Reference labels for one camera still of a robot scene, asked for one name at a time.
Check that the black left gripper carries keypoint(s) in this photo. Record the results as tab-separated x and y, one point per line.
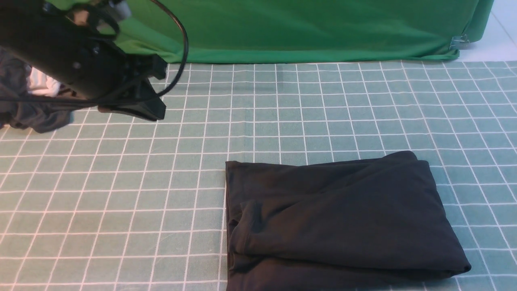
96	68

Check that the dark gray long-sleeve shirt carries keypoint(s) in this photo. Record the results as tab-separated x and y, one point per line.
340	225

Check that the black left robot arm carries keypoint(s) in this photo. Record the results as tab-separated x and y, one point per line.
17	15

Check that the dark gray crumpled garment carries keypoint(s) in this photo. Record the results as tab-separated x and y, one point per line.
42	117

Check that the green backdrop cloth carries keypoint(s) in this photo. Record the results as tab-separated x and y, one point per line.
328	31

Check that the green checkered tablecloth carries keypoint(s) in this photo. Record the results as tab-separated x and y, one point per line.
114	203

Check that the white crumpled cloth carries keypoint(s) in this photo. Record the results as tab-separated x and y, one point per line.
40	84

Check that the silver binder clip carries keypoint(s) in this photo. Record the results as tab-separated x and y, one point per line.
459	42

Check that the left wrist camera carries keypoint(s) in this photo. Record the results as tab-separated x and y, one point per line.
98	15

